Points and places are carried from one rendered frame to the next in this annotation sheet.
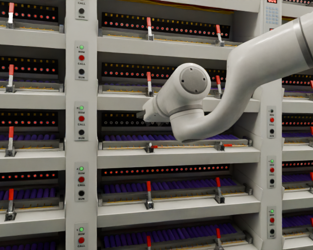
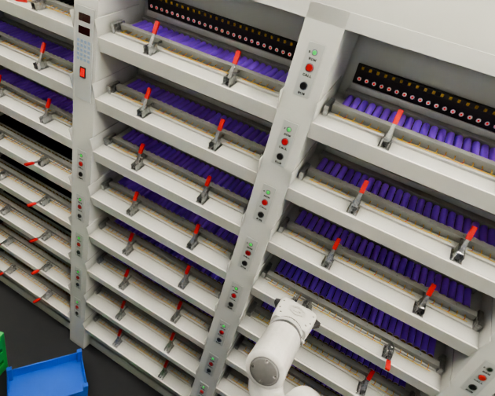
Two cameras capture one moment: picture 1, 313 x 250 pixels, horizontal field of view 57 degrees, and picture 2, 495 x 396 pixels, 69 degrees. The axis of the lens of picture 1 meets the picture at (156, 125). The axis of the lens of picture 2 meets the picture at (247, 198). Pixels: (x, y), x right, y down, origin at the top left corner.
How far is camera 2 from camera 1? 77 cm
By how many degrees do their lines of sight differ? 44
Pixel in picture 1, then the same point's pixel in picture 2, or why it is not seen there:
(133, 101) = (303, 262)
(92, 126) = (255, 262)
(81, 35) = (272, 180)
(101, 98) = (272, 245)
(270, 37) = not seen: outside the picture
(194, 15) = not seen: hidden behind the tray
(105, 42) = (295, 196)
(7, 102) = (196, 210)
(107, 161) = (260, 295)
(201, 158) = (356, 350)
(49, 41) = (241, 173)
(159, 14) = not seen: hidden behind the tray
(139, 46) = (333, 214)
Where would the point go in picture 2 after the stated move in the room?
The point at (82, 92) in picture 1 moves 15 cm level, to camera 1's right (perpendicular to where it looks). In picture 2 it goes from (256, 232) to (295, 262)
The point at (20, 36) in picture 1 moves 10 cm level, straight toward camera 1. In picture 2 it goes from (217, 160) to (203, 173)
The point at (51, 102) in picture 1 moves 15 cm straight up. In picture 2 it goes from (228, 226) to (240, 185)
